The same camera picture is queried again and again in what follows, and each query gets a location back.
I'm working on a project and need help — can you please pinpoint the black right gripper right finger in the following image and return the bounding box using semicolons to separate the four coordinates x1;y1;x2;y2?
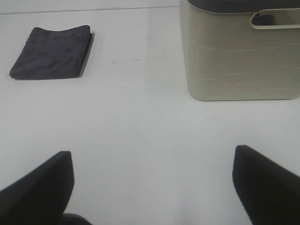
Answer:
232;145;300;225

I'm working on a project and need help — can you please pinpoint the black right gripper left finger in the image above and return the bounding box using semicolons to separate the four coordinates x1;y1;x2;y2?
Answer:
0;151;75;225

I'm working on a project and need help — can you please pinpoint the dark grey towel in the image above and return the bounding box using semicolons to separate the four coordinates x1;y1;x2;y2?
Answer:
9;25;92;80

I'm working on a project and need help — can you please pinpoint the beige plastic storage basket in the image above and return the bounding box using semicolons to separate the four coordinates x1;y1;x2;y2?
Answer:
180;0;300;101

